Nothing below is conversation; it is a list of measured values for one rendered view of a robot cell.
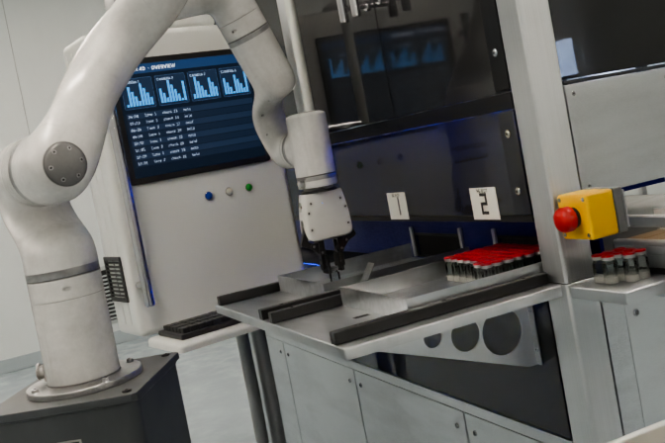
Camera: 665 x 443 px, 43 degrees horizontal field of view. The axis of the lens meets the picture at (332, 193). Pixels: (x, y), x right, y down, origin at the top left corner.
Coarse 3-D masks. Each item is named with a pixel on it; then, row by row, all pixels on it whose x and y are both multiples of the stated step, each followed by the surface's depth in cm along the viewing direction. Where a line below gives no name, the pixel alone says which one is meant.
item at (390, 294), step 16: (400, 272) 163; (416, 272) 165; (432, 272) 166; (512, 272) 143; (528, 272) 144; (352, 288) 159; (368, 288) 161; (384, 288) 162; (400, 288) 163; (416, 288) 162; (432, 288) 158; (448, 288) 138; (464, 288) 139; (480, 288) 140; (352, 304) 155; (368, 304) 148; (384, 304) 142; (400, 304) 137; (416, 304) 136
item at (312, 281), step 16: (368, 256) 199; (384, 256) 200; (400, 256) 202; (432, 256) 176; (304, 272) 192; (320, 272) 194; (352, 272) 196; (384, 272) 172; (288, 288) 185; (304, 288) 176; (320, 288) 168; (336, 288) 167
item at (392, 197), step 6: (402, 192) 185; (390, 198) 190; (396, 198) 187; (402, 198) 185; (390, 204) 191; (396, 204) 188; (402, 204) 186; (390, 210) 191; (396, 210) 189; (402, 210) 186; (396, 216) 189; (402, 216) 187; (408, 216) 184
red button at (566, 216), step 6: (558, 210) 132; (564, 210) 132; (570, 210) 132; (558, 216) 132; (564, 216) 131; (570, 216) 131; (576, 216) 131; (558, 222) 132; (564, 222) 131; (570, 222) 131; (576, 222) 131; (558, 228) 133; (564, 228) 132; (570, 228) 131
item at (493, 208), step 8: (472, 192) 159; (480, 192) 157; (488, 192) 155; (472, 200) 160; (480, 200) 157; (488, 200) 155; (496, 200) 153; (472, 208) 160; (480, 208) 158; (488, 208) 156; (496, 208) 153; (480, 216) 158; (488, 216) 156; (496, 216) 154
